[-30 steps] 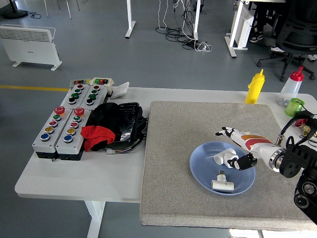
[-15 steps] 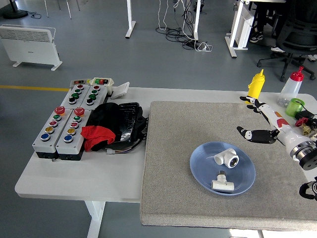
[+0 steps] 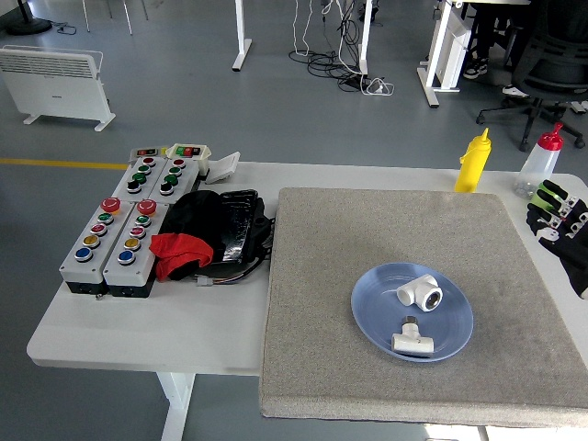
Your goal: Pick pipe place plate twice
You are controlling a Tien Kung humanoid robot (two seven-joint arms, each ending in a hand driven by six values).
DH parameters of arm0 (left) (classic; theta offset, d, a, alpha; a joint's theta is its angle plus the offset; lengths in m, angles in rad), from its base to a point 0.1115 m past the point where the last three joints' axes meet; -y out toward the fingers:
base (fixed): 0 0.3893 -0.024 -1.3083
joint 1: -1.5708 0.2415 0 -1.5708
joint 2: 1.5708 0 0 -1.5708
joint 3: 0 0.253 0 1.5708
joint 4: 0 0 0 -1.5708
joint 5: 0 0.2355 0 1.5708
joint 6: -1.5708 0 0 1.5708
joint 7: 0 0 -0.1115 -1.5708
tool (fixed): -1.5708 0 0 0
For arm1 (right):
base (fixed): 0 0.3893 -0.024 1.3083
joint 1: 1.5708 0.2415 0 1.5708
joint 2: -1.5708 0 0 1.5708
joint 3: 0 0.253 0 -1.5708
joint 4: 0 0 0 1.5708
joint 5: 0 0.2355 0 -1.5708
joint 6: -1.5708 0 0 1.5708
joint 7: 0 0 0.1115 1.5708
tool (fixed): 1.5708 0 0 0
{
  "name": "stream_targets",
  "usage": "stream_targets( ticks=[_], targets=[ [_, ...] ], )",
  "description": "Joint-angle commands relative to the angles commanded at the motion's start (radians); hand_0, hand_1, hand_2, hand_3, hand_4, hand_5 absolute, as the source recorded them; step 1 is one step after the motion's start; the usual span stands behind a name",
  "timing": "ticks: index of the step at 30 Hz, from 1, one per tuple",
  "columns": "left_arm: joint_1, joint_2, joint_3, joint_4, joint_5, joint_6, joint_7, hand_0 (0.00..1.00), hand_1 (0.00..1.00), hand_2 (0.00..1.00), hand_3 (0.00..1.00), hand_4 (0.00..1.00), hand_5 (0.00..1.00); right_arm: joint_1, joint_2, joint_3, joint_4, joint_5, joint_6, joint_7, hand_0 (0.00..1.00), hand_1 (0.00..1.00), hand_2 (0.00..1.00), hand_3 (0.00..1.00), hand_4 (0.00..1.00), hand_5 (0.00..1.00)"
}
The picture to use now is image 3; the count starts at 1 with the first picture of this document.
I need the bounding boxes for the grey four-button control box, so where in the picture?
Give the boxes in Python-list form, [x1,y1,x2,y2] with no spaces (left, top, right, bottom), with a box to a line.
[112,155,169,203]
[147,157,201,205]

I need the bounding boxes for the beige red-green switch box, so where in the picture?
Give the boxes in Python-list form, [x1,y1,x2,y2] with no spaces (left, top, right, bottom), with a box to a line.
[164,142,212,174]

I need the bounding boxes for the blue round plate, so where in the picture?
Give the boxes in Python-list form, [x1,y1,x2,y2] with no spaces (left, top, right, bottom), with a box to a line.
[350,261,475,364]

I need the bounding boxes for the clear squeeze bottle red cap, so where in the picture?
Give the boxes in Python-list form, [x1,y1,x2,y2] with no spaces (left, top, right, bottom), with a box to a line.
[514,121,565,200]

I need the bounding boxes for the tangle of floor cables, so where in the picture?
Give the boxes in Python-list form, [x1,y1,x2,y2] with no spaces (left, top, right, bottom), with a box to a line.
[288,0,395,97]

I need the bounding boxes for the black office chair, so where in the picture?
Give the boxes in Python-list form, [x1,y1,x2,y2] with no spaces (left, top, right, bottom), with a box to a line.
[475,0,588,153]

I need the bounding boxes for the black fabric bag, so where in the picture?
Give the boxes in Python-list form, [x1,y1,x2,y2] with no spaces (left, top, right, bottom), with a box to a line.
[158,189,226,281]

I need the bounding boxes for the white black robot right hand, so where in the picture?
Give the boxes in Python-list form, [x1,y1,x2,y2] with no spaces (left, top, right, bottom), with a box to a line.
[526,180,588,300]

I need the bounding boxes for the black fan base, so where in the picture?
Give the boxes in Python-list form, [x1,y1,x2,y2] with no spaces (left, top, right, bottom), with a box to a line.
[4,0,53,37]

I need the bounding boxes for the white desk leg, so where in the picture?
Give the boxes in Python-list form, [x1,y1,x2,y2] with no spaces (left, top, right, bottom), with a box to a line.
[231,0,254,72]
[356,0,374,76]

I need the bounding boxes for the grey five-button control box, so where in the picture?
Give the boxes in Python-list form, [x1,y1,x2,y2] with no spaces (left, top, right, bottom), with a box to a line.
[101,198,172,299]
[59,196,134,295]

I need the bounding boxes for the large white pipe tee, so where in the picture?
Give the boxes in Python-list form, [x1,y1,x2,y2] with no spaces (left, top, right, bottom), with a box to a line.
[395,274,444,313]

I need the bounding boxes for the black foot pedal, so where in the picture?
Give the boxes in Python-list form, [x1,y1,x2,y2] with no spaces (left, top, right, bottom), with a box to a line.
[215,188,277,266]

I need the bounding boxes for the white panel heater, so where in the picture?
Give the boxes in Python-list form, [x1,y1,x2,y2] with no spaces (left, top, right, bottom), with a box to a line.
[0,44,117,132]

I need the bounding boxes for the small white threaded pipe tee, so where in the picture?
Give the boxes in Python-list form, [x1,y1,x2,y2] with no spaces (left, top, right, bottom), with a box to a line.
[390,315,435,358]

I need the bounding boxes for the red cloth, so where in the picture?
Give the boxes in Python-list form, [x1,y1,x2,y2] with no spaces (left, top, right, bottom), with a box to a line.
[149,232,216,281]

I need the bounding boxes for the yellow squeeze bottle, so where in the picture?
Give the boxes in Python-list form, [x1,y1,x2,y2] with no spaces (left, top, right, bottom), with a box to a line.
[454,128,492,194]

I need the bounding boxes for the grey-brown mat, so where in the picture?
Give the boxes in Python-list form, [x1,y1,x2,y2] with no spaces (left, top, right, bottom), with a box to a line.
[259,187,588,428]

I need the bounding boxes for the white desk frame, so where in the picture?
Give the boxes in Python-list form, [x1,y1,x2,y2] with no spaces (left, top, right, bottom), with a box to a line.
[416,0,474,109]

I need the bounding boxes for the white table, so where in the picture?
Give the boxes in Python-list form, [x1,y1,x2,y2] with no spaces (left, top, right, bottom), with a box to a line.
[26,161,588,441]

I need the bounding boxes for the seated person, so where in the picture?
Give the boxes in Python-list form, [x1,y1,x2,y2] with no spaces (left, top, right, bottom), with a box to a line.
[462,0,548,97]

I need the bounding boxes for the white wall switch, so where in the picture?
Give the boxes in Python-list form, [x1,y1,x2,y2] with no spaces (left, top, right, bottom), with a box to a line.
[209,151,242,183]

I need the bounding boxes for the small grey switch box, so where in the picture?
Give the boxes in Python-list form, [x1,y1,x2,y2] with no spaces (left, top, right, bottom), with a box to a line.
[130,146,169,161]

